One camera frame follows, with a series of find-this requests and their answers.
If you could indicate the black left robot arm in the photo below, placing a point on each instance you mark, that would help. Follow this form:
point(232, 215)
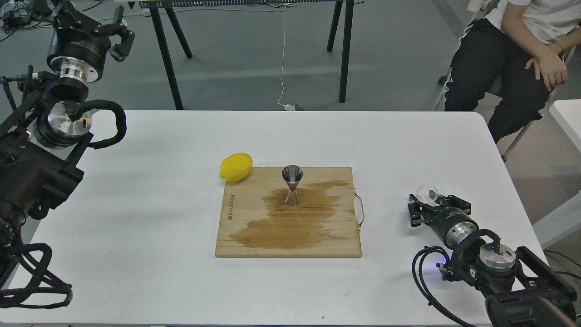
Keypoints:
point(51, 126)

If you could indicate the steel jigger measuring cup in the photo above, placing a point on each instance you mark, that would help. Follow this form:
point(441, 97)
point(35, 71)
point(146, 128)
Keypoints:
point(292, 175)

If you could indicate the seated person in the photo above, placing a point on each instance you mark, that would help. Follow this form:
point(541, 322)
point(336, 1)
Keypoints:
point(513, 59)

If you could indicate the black-legged background table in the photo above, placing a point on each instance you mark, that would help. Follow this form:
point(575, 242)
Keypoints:
point(259, 53)

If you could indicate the wooden cutting board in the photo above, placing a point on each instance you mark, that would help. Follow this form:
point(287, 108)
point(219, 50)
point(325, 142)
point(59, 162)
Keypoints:
point(255, 221)

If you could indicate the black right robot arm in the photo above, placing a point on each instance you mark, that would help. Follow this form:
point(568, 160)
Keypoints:
point(520, 290)

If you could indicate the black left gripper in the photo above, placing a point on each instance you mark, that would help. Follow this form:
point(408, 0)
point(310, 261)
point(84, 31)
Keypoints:
point(71, 43)

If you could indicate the yellow lemon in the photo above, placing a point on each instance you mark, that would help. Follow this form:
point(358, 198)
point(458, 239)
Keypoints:
point(235, 167)

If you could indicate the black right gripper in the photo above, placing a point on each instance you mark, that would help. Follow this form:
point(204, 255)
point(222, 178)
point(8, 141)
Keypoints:
point(451, 224)

